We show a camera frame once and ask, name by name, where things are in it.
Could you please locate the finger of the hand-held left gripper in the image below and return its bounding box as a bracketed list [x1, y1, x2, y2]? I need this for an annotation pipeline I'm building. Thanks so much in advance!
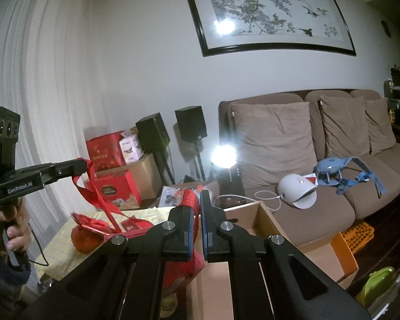
[17, 158, 90, 186]

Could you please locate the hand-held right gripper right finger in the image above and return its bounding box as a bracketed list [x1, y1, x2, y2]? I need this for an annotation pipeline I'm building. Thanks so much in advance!
[201, 190, 370, 320]

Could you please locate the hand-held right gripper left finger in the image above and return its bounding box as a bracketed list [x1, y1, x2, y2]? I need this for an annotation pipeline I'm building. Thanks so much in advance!
[22, 205, 193, 320]

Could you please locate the red woven strap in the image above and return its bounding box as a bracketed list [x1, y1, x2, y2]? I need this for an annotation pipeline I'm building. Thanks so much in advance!
[71, 158, 207, 289]

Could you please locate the cardboard box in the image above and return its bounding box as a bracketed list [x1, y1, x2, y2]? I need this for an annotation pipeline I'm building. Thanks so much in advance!
[190, 201, 359, 320]

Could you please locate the red raffia bundle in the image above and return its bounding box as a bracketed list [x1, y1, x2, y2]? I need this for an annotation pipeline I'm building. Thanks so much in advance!
[70, 225, 105, 254]

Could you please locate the person's left hand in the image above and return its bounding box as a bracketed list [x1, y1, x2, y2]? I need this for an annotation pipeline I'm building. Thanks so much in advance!
[0, 203, 32, 254]

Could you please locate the carton of assorted clutter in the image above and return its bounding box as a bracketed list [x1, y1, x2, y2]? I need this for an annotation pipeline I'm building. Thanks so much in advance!
[160, 182, 221, 209]

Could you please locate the red carton with oval label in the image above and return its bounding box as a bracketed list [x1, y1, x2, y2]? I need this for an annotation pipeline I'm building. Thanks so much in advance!
[83, 170, 142, 210]

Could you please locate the white printed box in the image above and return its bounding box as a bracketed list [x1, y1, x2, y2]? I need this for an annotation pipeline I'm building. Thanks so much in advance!
[119, 137, 144, 164]

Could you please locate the black speaker stand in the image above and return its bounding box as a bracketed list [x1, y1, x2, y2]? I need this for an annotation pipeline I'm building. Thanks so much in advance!
[153, 151, 175, 197]
[191, 140, 207, 181]

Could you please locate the brown carton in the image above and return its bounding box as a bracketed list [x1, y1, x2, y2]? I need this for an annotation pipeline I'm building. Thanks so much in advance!
[95, 153, 162, 204]

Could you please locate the yellow checked cloth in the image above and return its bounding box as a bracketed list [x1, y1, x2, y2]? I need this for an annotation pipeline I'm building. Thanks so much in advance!
[37, 207, 177, 277]

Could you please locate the bright portable lamp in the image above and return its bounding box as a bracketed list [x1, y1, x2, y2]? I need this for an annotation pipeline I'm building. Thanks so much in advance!
[211, 145, 244, 194]

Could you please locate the brown sofa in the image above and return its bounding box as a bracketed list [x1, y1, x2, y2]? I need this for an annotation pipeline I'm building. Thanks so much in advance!
[218, 88, 400, 250]

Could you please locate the black speaker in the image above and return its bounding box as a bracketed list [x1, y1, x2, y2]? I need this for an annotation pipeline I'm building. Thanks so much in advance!
[135, 113, 171, 154]
[175, 106, 208, 142]

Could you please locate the white domed device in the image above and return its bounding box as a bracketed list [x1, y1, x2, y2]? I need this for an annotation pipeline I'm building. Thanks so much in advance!
[278, 173, 319, 210]

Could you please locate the beige sofa cushion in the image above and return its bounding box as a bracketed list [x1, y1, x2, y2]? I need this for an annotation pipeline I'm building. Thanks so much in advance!
[320, 95, 370, 159]
[365, 98, 397, 155]
[230, 102, 317, 190]

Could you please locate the orange plastic crate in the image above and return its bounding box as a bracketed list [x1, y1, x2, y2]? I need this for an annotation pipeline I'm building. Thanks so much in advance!
[331, 222, 375, 281]

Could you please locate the green plastic container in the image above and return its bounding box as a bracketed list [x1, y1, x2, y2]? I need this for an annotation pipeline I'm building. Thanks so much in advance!
[355, 267, 395, 307]

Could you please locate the framed ink painting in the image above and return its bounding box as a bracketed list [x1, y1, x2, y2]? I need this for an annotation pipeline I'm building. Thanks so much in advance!
[180, 0, 357, 57]

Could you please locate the white cable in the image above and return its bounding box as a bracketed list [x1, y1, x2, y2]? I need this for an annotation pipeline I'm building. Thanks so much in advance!
[253, 189, 285, 212]

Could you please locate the blue strapped device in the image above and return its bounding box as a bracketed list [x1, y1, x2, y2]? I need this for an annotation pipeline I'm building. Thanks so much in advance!
[313, 157, 389, 197]

